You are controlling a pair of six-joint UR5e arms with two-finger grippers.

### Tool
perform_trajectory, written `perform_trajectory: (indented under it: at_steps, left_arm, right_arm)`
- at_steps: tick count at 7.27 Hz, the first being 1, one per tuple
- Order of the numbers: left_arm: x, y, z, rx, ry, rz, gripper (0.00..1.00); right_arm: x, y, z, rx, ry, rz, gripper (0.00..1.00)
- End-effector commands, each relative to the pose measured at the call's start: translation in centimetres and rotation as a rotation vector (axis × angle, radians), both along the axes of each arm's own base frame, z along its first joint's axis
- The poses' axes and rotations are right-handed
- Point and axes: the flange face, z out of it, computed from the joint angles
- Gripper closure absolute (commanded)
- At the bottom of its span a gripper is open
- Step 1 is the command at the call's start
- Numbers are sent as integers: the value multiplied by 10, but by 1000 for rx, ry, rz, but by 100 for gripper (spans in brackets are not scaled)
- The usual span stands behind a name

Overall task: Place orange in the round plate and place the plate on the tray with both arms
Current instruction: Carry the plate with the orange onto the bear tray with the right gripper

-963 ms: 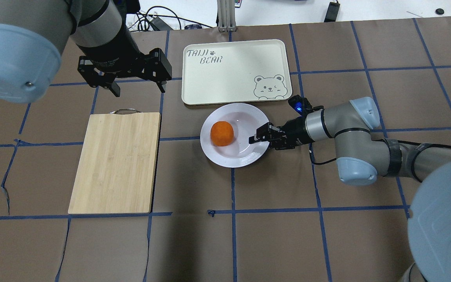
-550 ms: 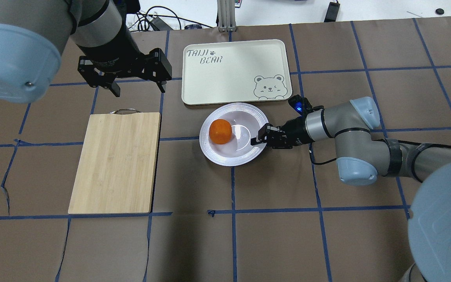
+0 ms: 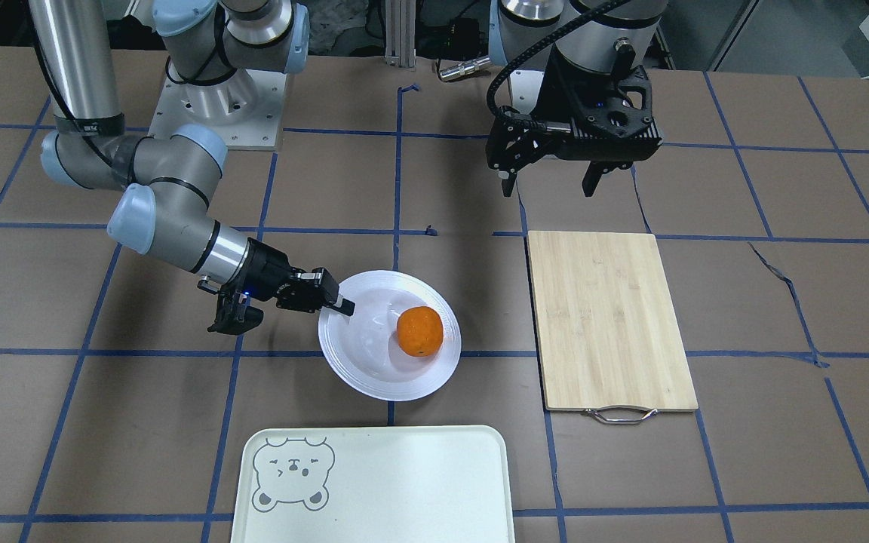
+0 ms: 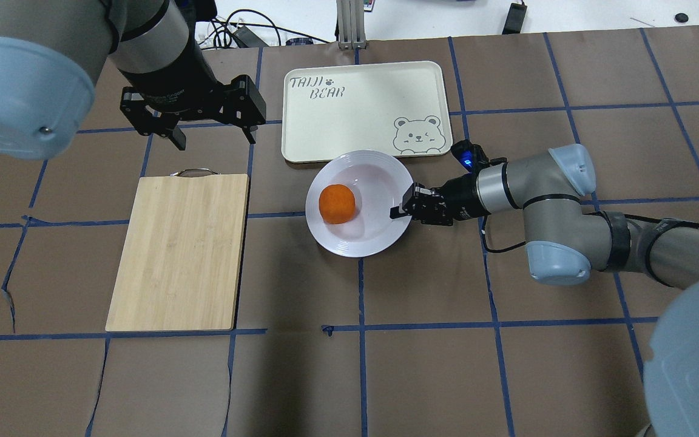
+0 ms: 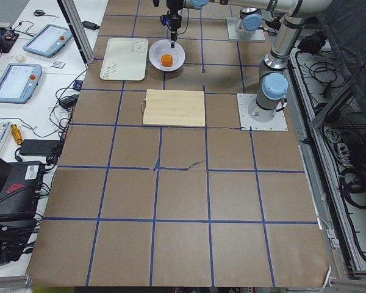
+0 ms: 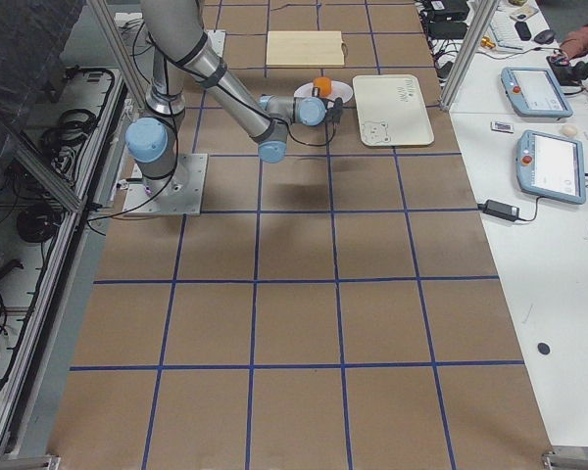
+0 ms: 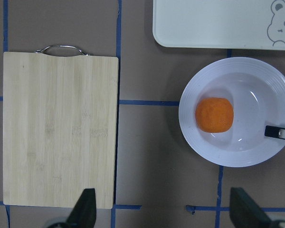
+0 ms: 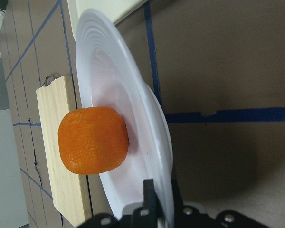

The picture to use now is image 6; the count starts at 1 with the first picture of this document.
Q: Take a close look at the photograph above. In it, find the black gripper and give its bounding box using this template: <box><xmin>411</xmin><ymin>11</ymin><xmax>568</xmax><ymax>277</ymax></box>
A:
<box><xmin>311</xmin><ymin>86</ymin><xmax>334</xmax><ymax>106</ymax></box>

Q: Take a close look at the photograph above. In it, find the white round plate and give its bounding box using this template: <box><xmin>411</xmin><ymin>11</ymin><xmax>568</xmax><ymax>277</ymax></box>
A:
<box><xmin>294</xmin><ymin>81</ymin><xmax>354</xmax><ymax>104</ymax></box>

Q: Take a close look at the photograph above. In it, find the orange fruit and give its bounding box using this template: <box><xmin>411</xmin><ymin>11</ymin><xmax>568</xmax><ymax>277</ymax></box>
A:
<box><xmin>312</xmin><ymin>76</ymin><xmax>332</xmax><ymax>89</ymax></box>

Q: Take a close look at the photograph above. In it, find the cream bear tray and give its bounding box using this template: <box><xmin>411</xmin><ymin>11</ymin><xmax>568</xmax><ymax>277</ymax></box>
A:
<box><xmin>352</xmin><ymin>74</ymin><xmax>434</xmax><ymax>147</ymax></box>

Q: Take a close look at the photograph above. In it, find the wooden cutting board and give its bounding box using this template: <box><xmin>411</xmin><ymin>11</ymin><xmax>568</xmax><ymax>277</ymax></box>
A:
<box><xmin>266</xmin><ymin>30</ymin><xmax>345</xmax><ymax>68</ymax></box>

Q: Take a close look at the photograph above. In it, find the black power brick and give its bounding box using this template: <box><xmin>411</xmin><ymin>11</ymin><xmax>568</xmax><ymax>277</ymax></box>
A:
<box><xmin>426</xmin><ymin>22</ymin><xmax>467</xmax><ymax>40</ymax></box>

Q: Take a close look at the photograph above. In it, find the small printed card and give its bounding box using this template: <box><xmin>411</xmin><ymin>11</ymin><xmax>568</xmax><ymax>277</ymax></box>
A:
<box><xmin>490</xmin><ymin>121</ymin><xmax>515</xmax><ymax>134</ymax></box>

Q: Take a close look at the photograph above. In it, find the yellow brass tool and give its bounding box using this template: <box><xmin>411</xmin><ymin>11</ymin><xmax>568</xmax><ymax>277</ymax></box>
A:
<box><xmin>480</xmin><ymin>36</ymin><xmax>497</xmax><ymax>50</ymax></box>

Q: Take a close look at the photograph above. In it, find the white keyboard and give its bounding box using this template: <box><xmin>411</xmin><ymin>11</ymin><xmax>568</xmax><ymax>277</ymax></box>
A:
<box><xmin>489</xmin><ymin>12</ymin><xmax>523</xmax><ymax>50</ymax></box>

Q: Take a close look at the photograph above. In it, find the upper teach pendant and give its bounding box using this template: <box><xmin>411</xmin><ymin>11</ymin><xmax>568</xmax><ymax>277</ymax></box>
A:
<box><xmin>500</xmin><ymin>67</ymin><xmax>573</xmax><ymax>118</ymax></box>

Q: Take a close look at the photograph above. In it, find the teach pendant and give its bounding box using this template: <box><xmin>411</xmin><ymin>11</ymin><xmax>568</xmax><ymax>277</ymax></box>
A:
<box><xmin>500</xmin><ymin>67</ymin><xmax>573</xmax><ymax>118</ymax></box>
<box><xmin>515</xmin><ymin>130</ymin><xmax>586</xmax><ymax>205</ymax></box>

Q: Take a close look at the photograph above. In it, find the black power adapter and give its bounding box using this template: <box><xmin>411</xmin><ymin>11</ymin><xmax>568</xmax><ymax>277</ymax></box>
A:
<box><xmin>477</xmin><ymin>200</ymin><xmax>520</xmax><ymax>222</ymax></box>

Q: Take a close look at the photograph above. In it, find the computer mouse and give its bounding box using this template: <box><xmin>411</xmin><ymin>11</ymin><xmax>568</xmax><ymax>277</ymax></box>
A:
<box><xmin>533</xmin><ymin>29</ymin><xmax>556</xmax><ymax>45</ymax></box>

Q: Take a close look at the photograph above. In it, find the lower teach pendant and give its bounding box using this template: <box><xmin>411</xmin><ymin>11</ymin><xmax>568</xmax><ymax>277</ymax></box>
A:
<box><xmin>515</xmin><ymin>130</ymin><xmax>586</xmax><ymax>205</ymax></box>

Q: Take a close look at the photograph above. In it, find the black round cap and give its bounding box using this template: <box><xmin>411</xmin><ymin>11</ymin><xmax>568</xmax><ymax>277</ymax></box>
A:
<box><xmin>537</xmin><ymin>343</ymin><xmax>551</xmax><ymax>355</ymax></box>

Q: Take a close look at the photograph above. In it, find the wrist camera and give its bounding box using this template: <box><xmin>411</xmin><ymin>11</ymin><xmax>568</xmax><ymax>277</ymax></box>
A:
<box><xmin>325</xmin><ymin>97</ymin><xmax>344</xmax><ymax>125</ymax></box>

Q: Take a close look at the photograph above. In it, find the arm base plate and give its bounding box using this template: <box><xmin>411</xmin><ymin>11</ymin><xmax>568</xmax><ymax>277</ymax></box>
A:
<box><xmin>122</xmin><ymin>154</ymin><xmax>208</xmax><ymax>216</ymax></box>
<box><xmin>203</xmin><ymin>29</ymin><xmax>226</xmax><ymax>63</ymax></box>

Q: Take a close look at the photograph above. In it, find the aluminium frame post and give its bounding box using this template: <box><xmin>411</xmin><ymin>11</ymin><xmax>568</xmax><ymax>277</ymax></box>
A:
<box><xmin>439</xmin><ymin>0</ymin><xmax>499</xmax><ymax>112</ymax></box>

